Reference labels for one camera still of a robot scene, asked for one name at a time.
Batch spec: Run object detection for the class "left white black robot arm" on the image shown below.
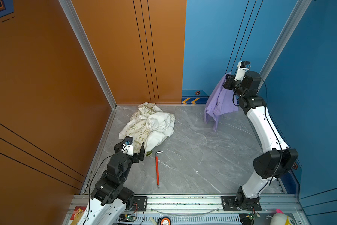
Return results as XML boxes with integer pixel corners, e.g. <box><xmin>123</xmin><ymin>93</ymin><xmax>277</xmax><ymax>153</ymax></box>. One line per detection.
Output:
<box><xmin>78</xmin><ymin>141</ymin><xmax>145</xmax><ymax>225</ymax></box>

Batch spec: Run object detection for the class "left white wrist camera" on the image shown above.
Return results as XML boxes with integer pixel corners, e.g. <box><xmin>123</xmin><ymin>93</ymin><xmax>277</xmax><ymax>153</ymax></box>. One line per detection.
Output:
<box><xmin>122</xmin><ymin>136</ymin><xmax>134</xmax><ymax>156</ymax></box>

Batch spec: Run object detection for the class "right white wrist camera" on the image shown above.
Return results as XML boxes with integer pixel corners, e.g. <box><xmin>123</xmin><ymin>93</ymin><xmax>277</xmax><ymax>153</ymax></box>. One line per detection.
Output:
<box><xmin>235</xmin><ymin>61</ymin><xmax>251</xmax><ymax>81</ymax></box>

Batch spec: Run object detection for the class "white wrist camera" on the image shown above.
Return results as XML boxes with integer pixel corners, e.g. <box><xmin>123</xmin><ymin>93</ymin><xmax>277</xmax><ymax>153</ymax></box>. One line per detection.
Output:
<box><xmin>235</xmin><ymin>61</ymin><xmax>251</xmax><ymax>81</ymax></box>
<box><xmin>122</xmin><ymin>136</ymin><xmax>134</xmax><ymax>156</ymax></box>

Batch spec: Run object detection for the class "orange black tape measure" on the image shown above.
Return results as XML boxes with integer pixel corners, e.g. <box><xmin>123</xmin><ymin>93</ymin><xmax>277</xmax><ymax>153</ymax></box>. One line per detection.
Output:
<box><xmin>157</xmin><ymin>217</ymin><xmax>171</xmax><ymax>225</ymax></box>

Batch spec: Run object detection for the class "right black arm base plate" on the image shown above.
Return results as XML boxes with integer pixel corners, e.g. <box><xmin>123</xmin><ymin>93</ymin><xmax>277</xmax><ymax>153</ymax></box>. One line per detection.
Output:
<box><xmin>221</xmin><ymin>196</ymin><xmax>262</xmax><ymax>212</ymax></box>

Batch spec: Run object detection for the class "white plush toy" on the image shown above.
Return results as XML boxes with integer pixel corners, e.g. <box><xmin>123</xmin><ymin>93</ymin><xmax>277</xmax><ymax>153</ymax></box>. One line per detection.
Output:
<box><xmin>266</xmin><ymin>209</ymin><xmax>298</xmax><ymax>225</ymax></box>

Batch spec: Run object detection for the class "green circuit board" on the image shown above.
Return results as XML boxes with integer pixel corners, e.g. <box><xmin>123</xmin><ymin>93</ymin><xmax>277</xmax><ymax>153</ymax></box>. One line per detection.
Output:
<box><xmin>118</xmin><ymin>214</ymin><xmax>137</xmax><ymax>224</ymax></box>

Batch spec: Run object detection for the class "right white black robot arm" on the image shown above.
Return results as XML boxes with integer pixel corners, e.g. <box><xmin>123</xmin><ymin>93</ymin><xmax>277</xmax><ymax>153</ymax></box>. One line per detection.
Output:
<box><xmin>223</xmin><ymin>71</ymin><xmax>299</xmax><ymax>211</ymax></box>

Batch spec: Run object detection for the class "red snack packet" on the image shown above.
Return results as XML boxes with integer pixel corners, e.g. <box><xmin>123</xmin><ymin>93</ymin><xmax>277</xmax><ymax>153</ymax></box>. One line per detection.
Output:
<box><xmin>69</xmin><ymin>206</ymin><xmax>86</xmax><ymax>225</ymax></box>

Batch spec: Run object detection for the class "white patterned cloth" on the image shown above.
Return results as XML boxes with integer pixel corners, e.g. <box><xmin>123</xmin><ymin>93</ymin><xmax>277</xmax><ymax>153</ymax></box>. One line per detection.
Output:
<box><xmin>118</xmin><ymin>102</ymin><xmax>176</xmax><ymax>155</ymax></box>

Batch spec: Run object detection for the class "red handled hex key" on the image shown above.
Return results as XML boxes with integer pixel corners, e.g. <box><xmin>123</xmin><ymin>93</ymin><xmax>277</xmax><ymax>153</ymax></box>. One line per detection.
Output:
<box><xmin>155</xmin><ymin>151</ymin><xmax>163</xmax><ymax>189</ymax></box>

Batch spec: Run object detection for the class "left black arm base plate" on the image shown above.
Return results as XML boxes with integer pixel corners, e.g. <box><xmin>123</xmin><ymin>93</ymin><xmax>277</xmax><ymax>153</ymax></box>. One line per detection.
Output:
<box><xmin>126</xmin><ymin>196</ymin><xmax>148</xmax><ymax>212</ymax></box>

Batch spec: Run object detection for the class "small right circuit board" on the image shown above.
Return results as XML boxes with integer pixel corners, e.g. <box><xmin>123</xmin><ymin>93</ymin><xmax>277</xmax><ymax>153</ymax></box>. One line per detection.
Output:
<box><xmin>246</xmin><ymin>213</ymin><xmax>260</xmax><ymax>221</ymax></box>

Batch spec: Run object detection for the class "purple cloth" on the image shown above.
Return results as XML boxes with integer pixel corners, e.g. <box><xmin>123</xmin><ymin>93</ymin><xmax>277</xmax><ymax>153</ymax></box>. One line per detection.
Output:
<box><xmin>204</xmin><ymin>73</ymin><xmax>238</xmax><ymax>132</ymax></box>

